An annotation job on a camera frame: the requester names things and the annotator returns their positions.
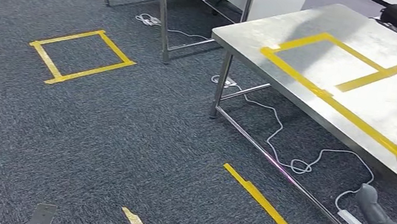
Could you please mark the robot left foot plate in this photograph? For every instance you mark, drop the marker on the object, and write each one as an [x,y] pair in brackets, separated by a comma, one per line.
[41,217]

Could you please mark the yellow tape outline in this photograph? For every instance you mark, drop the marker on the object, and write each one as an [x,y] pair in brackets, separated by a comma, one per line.
[268,52]

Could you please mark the yellow floor tape square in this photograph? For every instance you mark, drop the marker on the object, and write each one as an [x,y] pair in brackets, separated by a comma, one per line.
[267,207]
[90,72]

